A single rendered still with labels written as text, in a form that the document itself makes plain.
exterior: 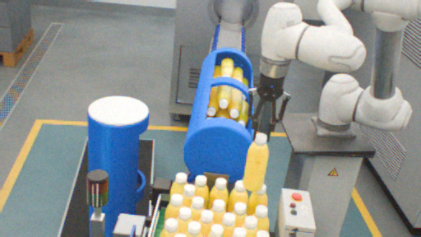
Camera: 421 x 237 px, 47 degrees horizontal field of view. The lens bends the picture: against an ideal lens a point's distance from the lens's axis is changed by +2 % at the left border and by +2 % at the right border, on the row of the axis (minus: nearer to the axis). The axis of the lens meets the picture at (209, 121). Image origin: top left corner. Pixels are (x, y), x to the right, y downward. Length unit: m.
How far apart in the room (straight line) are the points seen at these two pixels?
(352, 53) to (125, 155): 1.28
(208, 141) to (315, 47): 0.70
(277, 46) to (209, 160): 0.69
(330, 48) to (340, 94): 0.94
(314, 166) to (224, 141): 0.62
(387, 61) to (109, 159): 1.28
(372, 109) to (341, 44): 0.90
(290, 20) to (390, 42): 0.67
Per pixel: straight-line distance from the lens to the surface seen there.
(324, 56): 1.33
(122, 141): 2.23
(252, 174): 1.61
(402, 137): 3.67
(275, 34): 1.38
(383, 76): 2.07
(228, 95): 2.19
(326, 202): 2.50
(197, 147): 1.88
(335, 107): 2.28
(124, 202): 2.43
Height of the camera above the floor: 2.13
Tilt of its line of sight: 29 degrees down
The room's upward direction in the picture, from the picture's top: 7 degrees clockwise
